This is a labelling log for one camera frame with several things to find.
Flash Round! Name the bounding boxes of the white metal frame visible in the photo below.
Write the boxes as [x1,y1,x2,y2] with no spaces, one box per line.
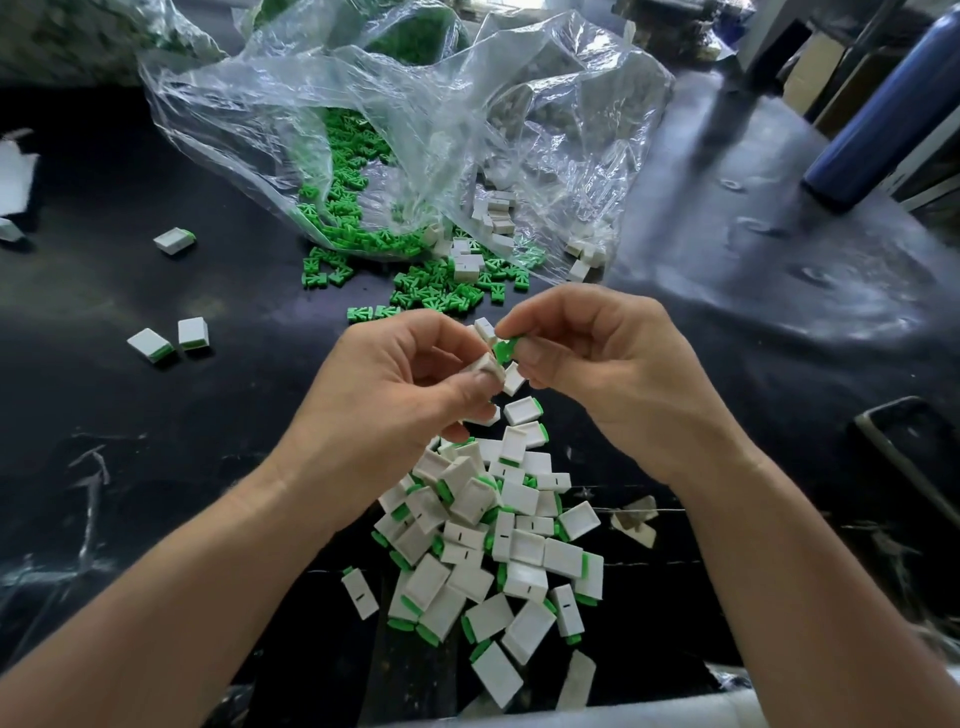
[738,0,960,114]

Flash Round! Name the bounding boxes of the pile of assembled white-green pieces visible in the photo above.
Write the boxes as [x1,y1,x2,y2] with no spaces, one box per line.
[370,393,606,711]

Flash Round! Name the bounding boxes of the brown cardboard box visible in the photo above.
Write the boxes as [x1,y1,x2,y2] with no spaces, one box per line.
[780,30,849,119]

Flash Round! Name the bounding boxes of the heap of white caps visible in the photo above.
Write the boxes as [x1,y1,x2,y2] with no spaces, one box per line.
[450,187,602,399]

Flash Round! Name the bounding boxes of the clear plastic bag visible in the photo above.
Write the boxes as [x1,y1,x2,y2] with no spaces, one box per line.
[138,0,677,279]

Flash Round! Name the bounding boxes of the black smartphone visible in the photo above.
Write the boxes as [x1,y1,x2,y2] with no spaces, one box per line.
[855,396,960,534]

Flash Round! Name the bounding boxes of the blue cylinder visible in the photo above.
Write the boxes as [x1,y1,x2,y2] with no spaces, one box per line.
[801,15,960,212]

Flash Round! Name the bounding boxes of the person's left hand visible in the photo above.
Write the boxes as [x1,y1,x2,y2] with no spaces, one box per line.
[270,310,509,530]

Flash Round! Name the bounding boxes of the white paper sheet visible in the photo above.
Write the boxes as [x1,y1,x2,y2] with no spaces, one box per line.
[0,138,39,219]

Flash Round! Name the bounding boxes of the person's left forearm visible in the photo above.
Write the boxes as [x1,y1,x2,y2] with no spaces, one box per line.
[0,472,354,728]

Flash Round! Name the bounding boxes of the plastic bag full of green pieces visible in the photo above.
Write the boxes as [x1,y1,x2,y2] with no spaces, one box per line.
[240,0,464,69]

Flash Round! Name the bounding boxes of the person's right forearm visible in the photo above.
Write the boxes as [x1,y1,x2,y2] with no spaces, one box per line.
[667,442,960,728]

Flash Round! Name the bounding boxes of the large bag of assembled pieces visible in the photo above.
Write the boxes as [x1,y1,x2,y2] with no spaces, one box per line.
[0,0,227,84]

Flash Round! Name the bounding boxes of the person's right hand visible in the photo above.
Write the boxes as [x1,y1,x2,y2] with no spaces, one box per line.
[495,283,752,489]

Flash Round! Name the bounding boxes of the pile of green clips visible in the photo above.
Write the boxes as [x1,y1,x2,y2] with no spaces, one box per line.
[297,108,549,324]

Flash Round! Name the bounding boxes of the empty white shell right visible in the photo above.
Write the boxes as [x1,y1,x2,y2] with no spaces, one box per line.
[610,495,660,551]

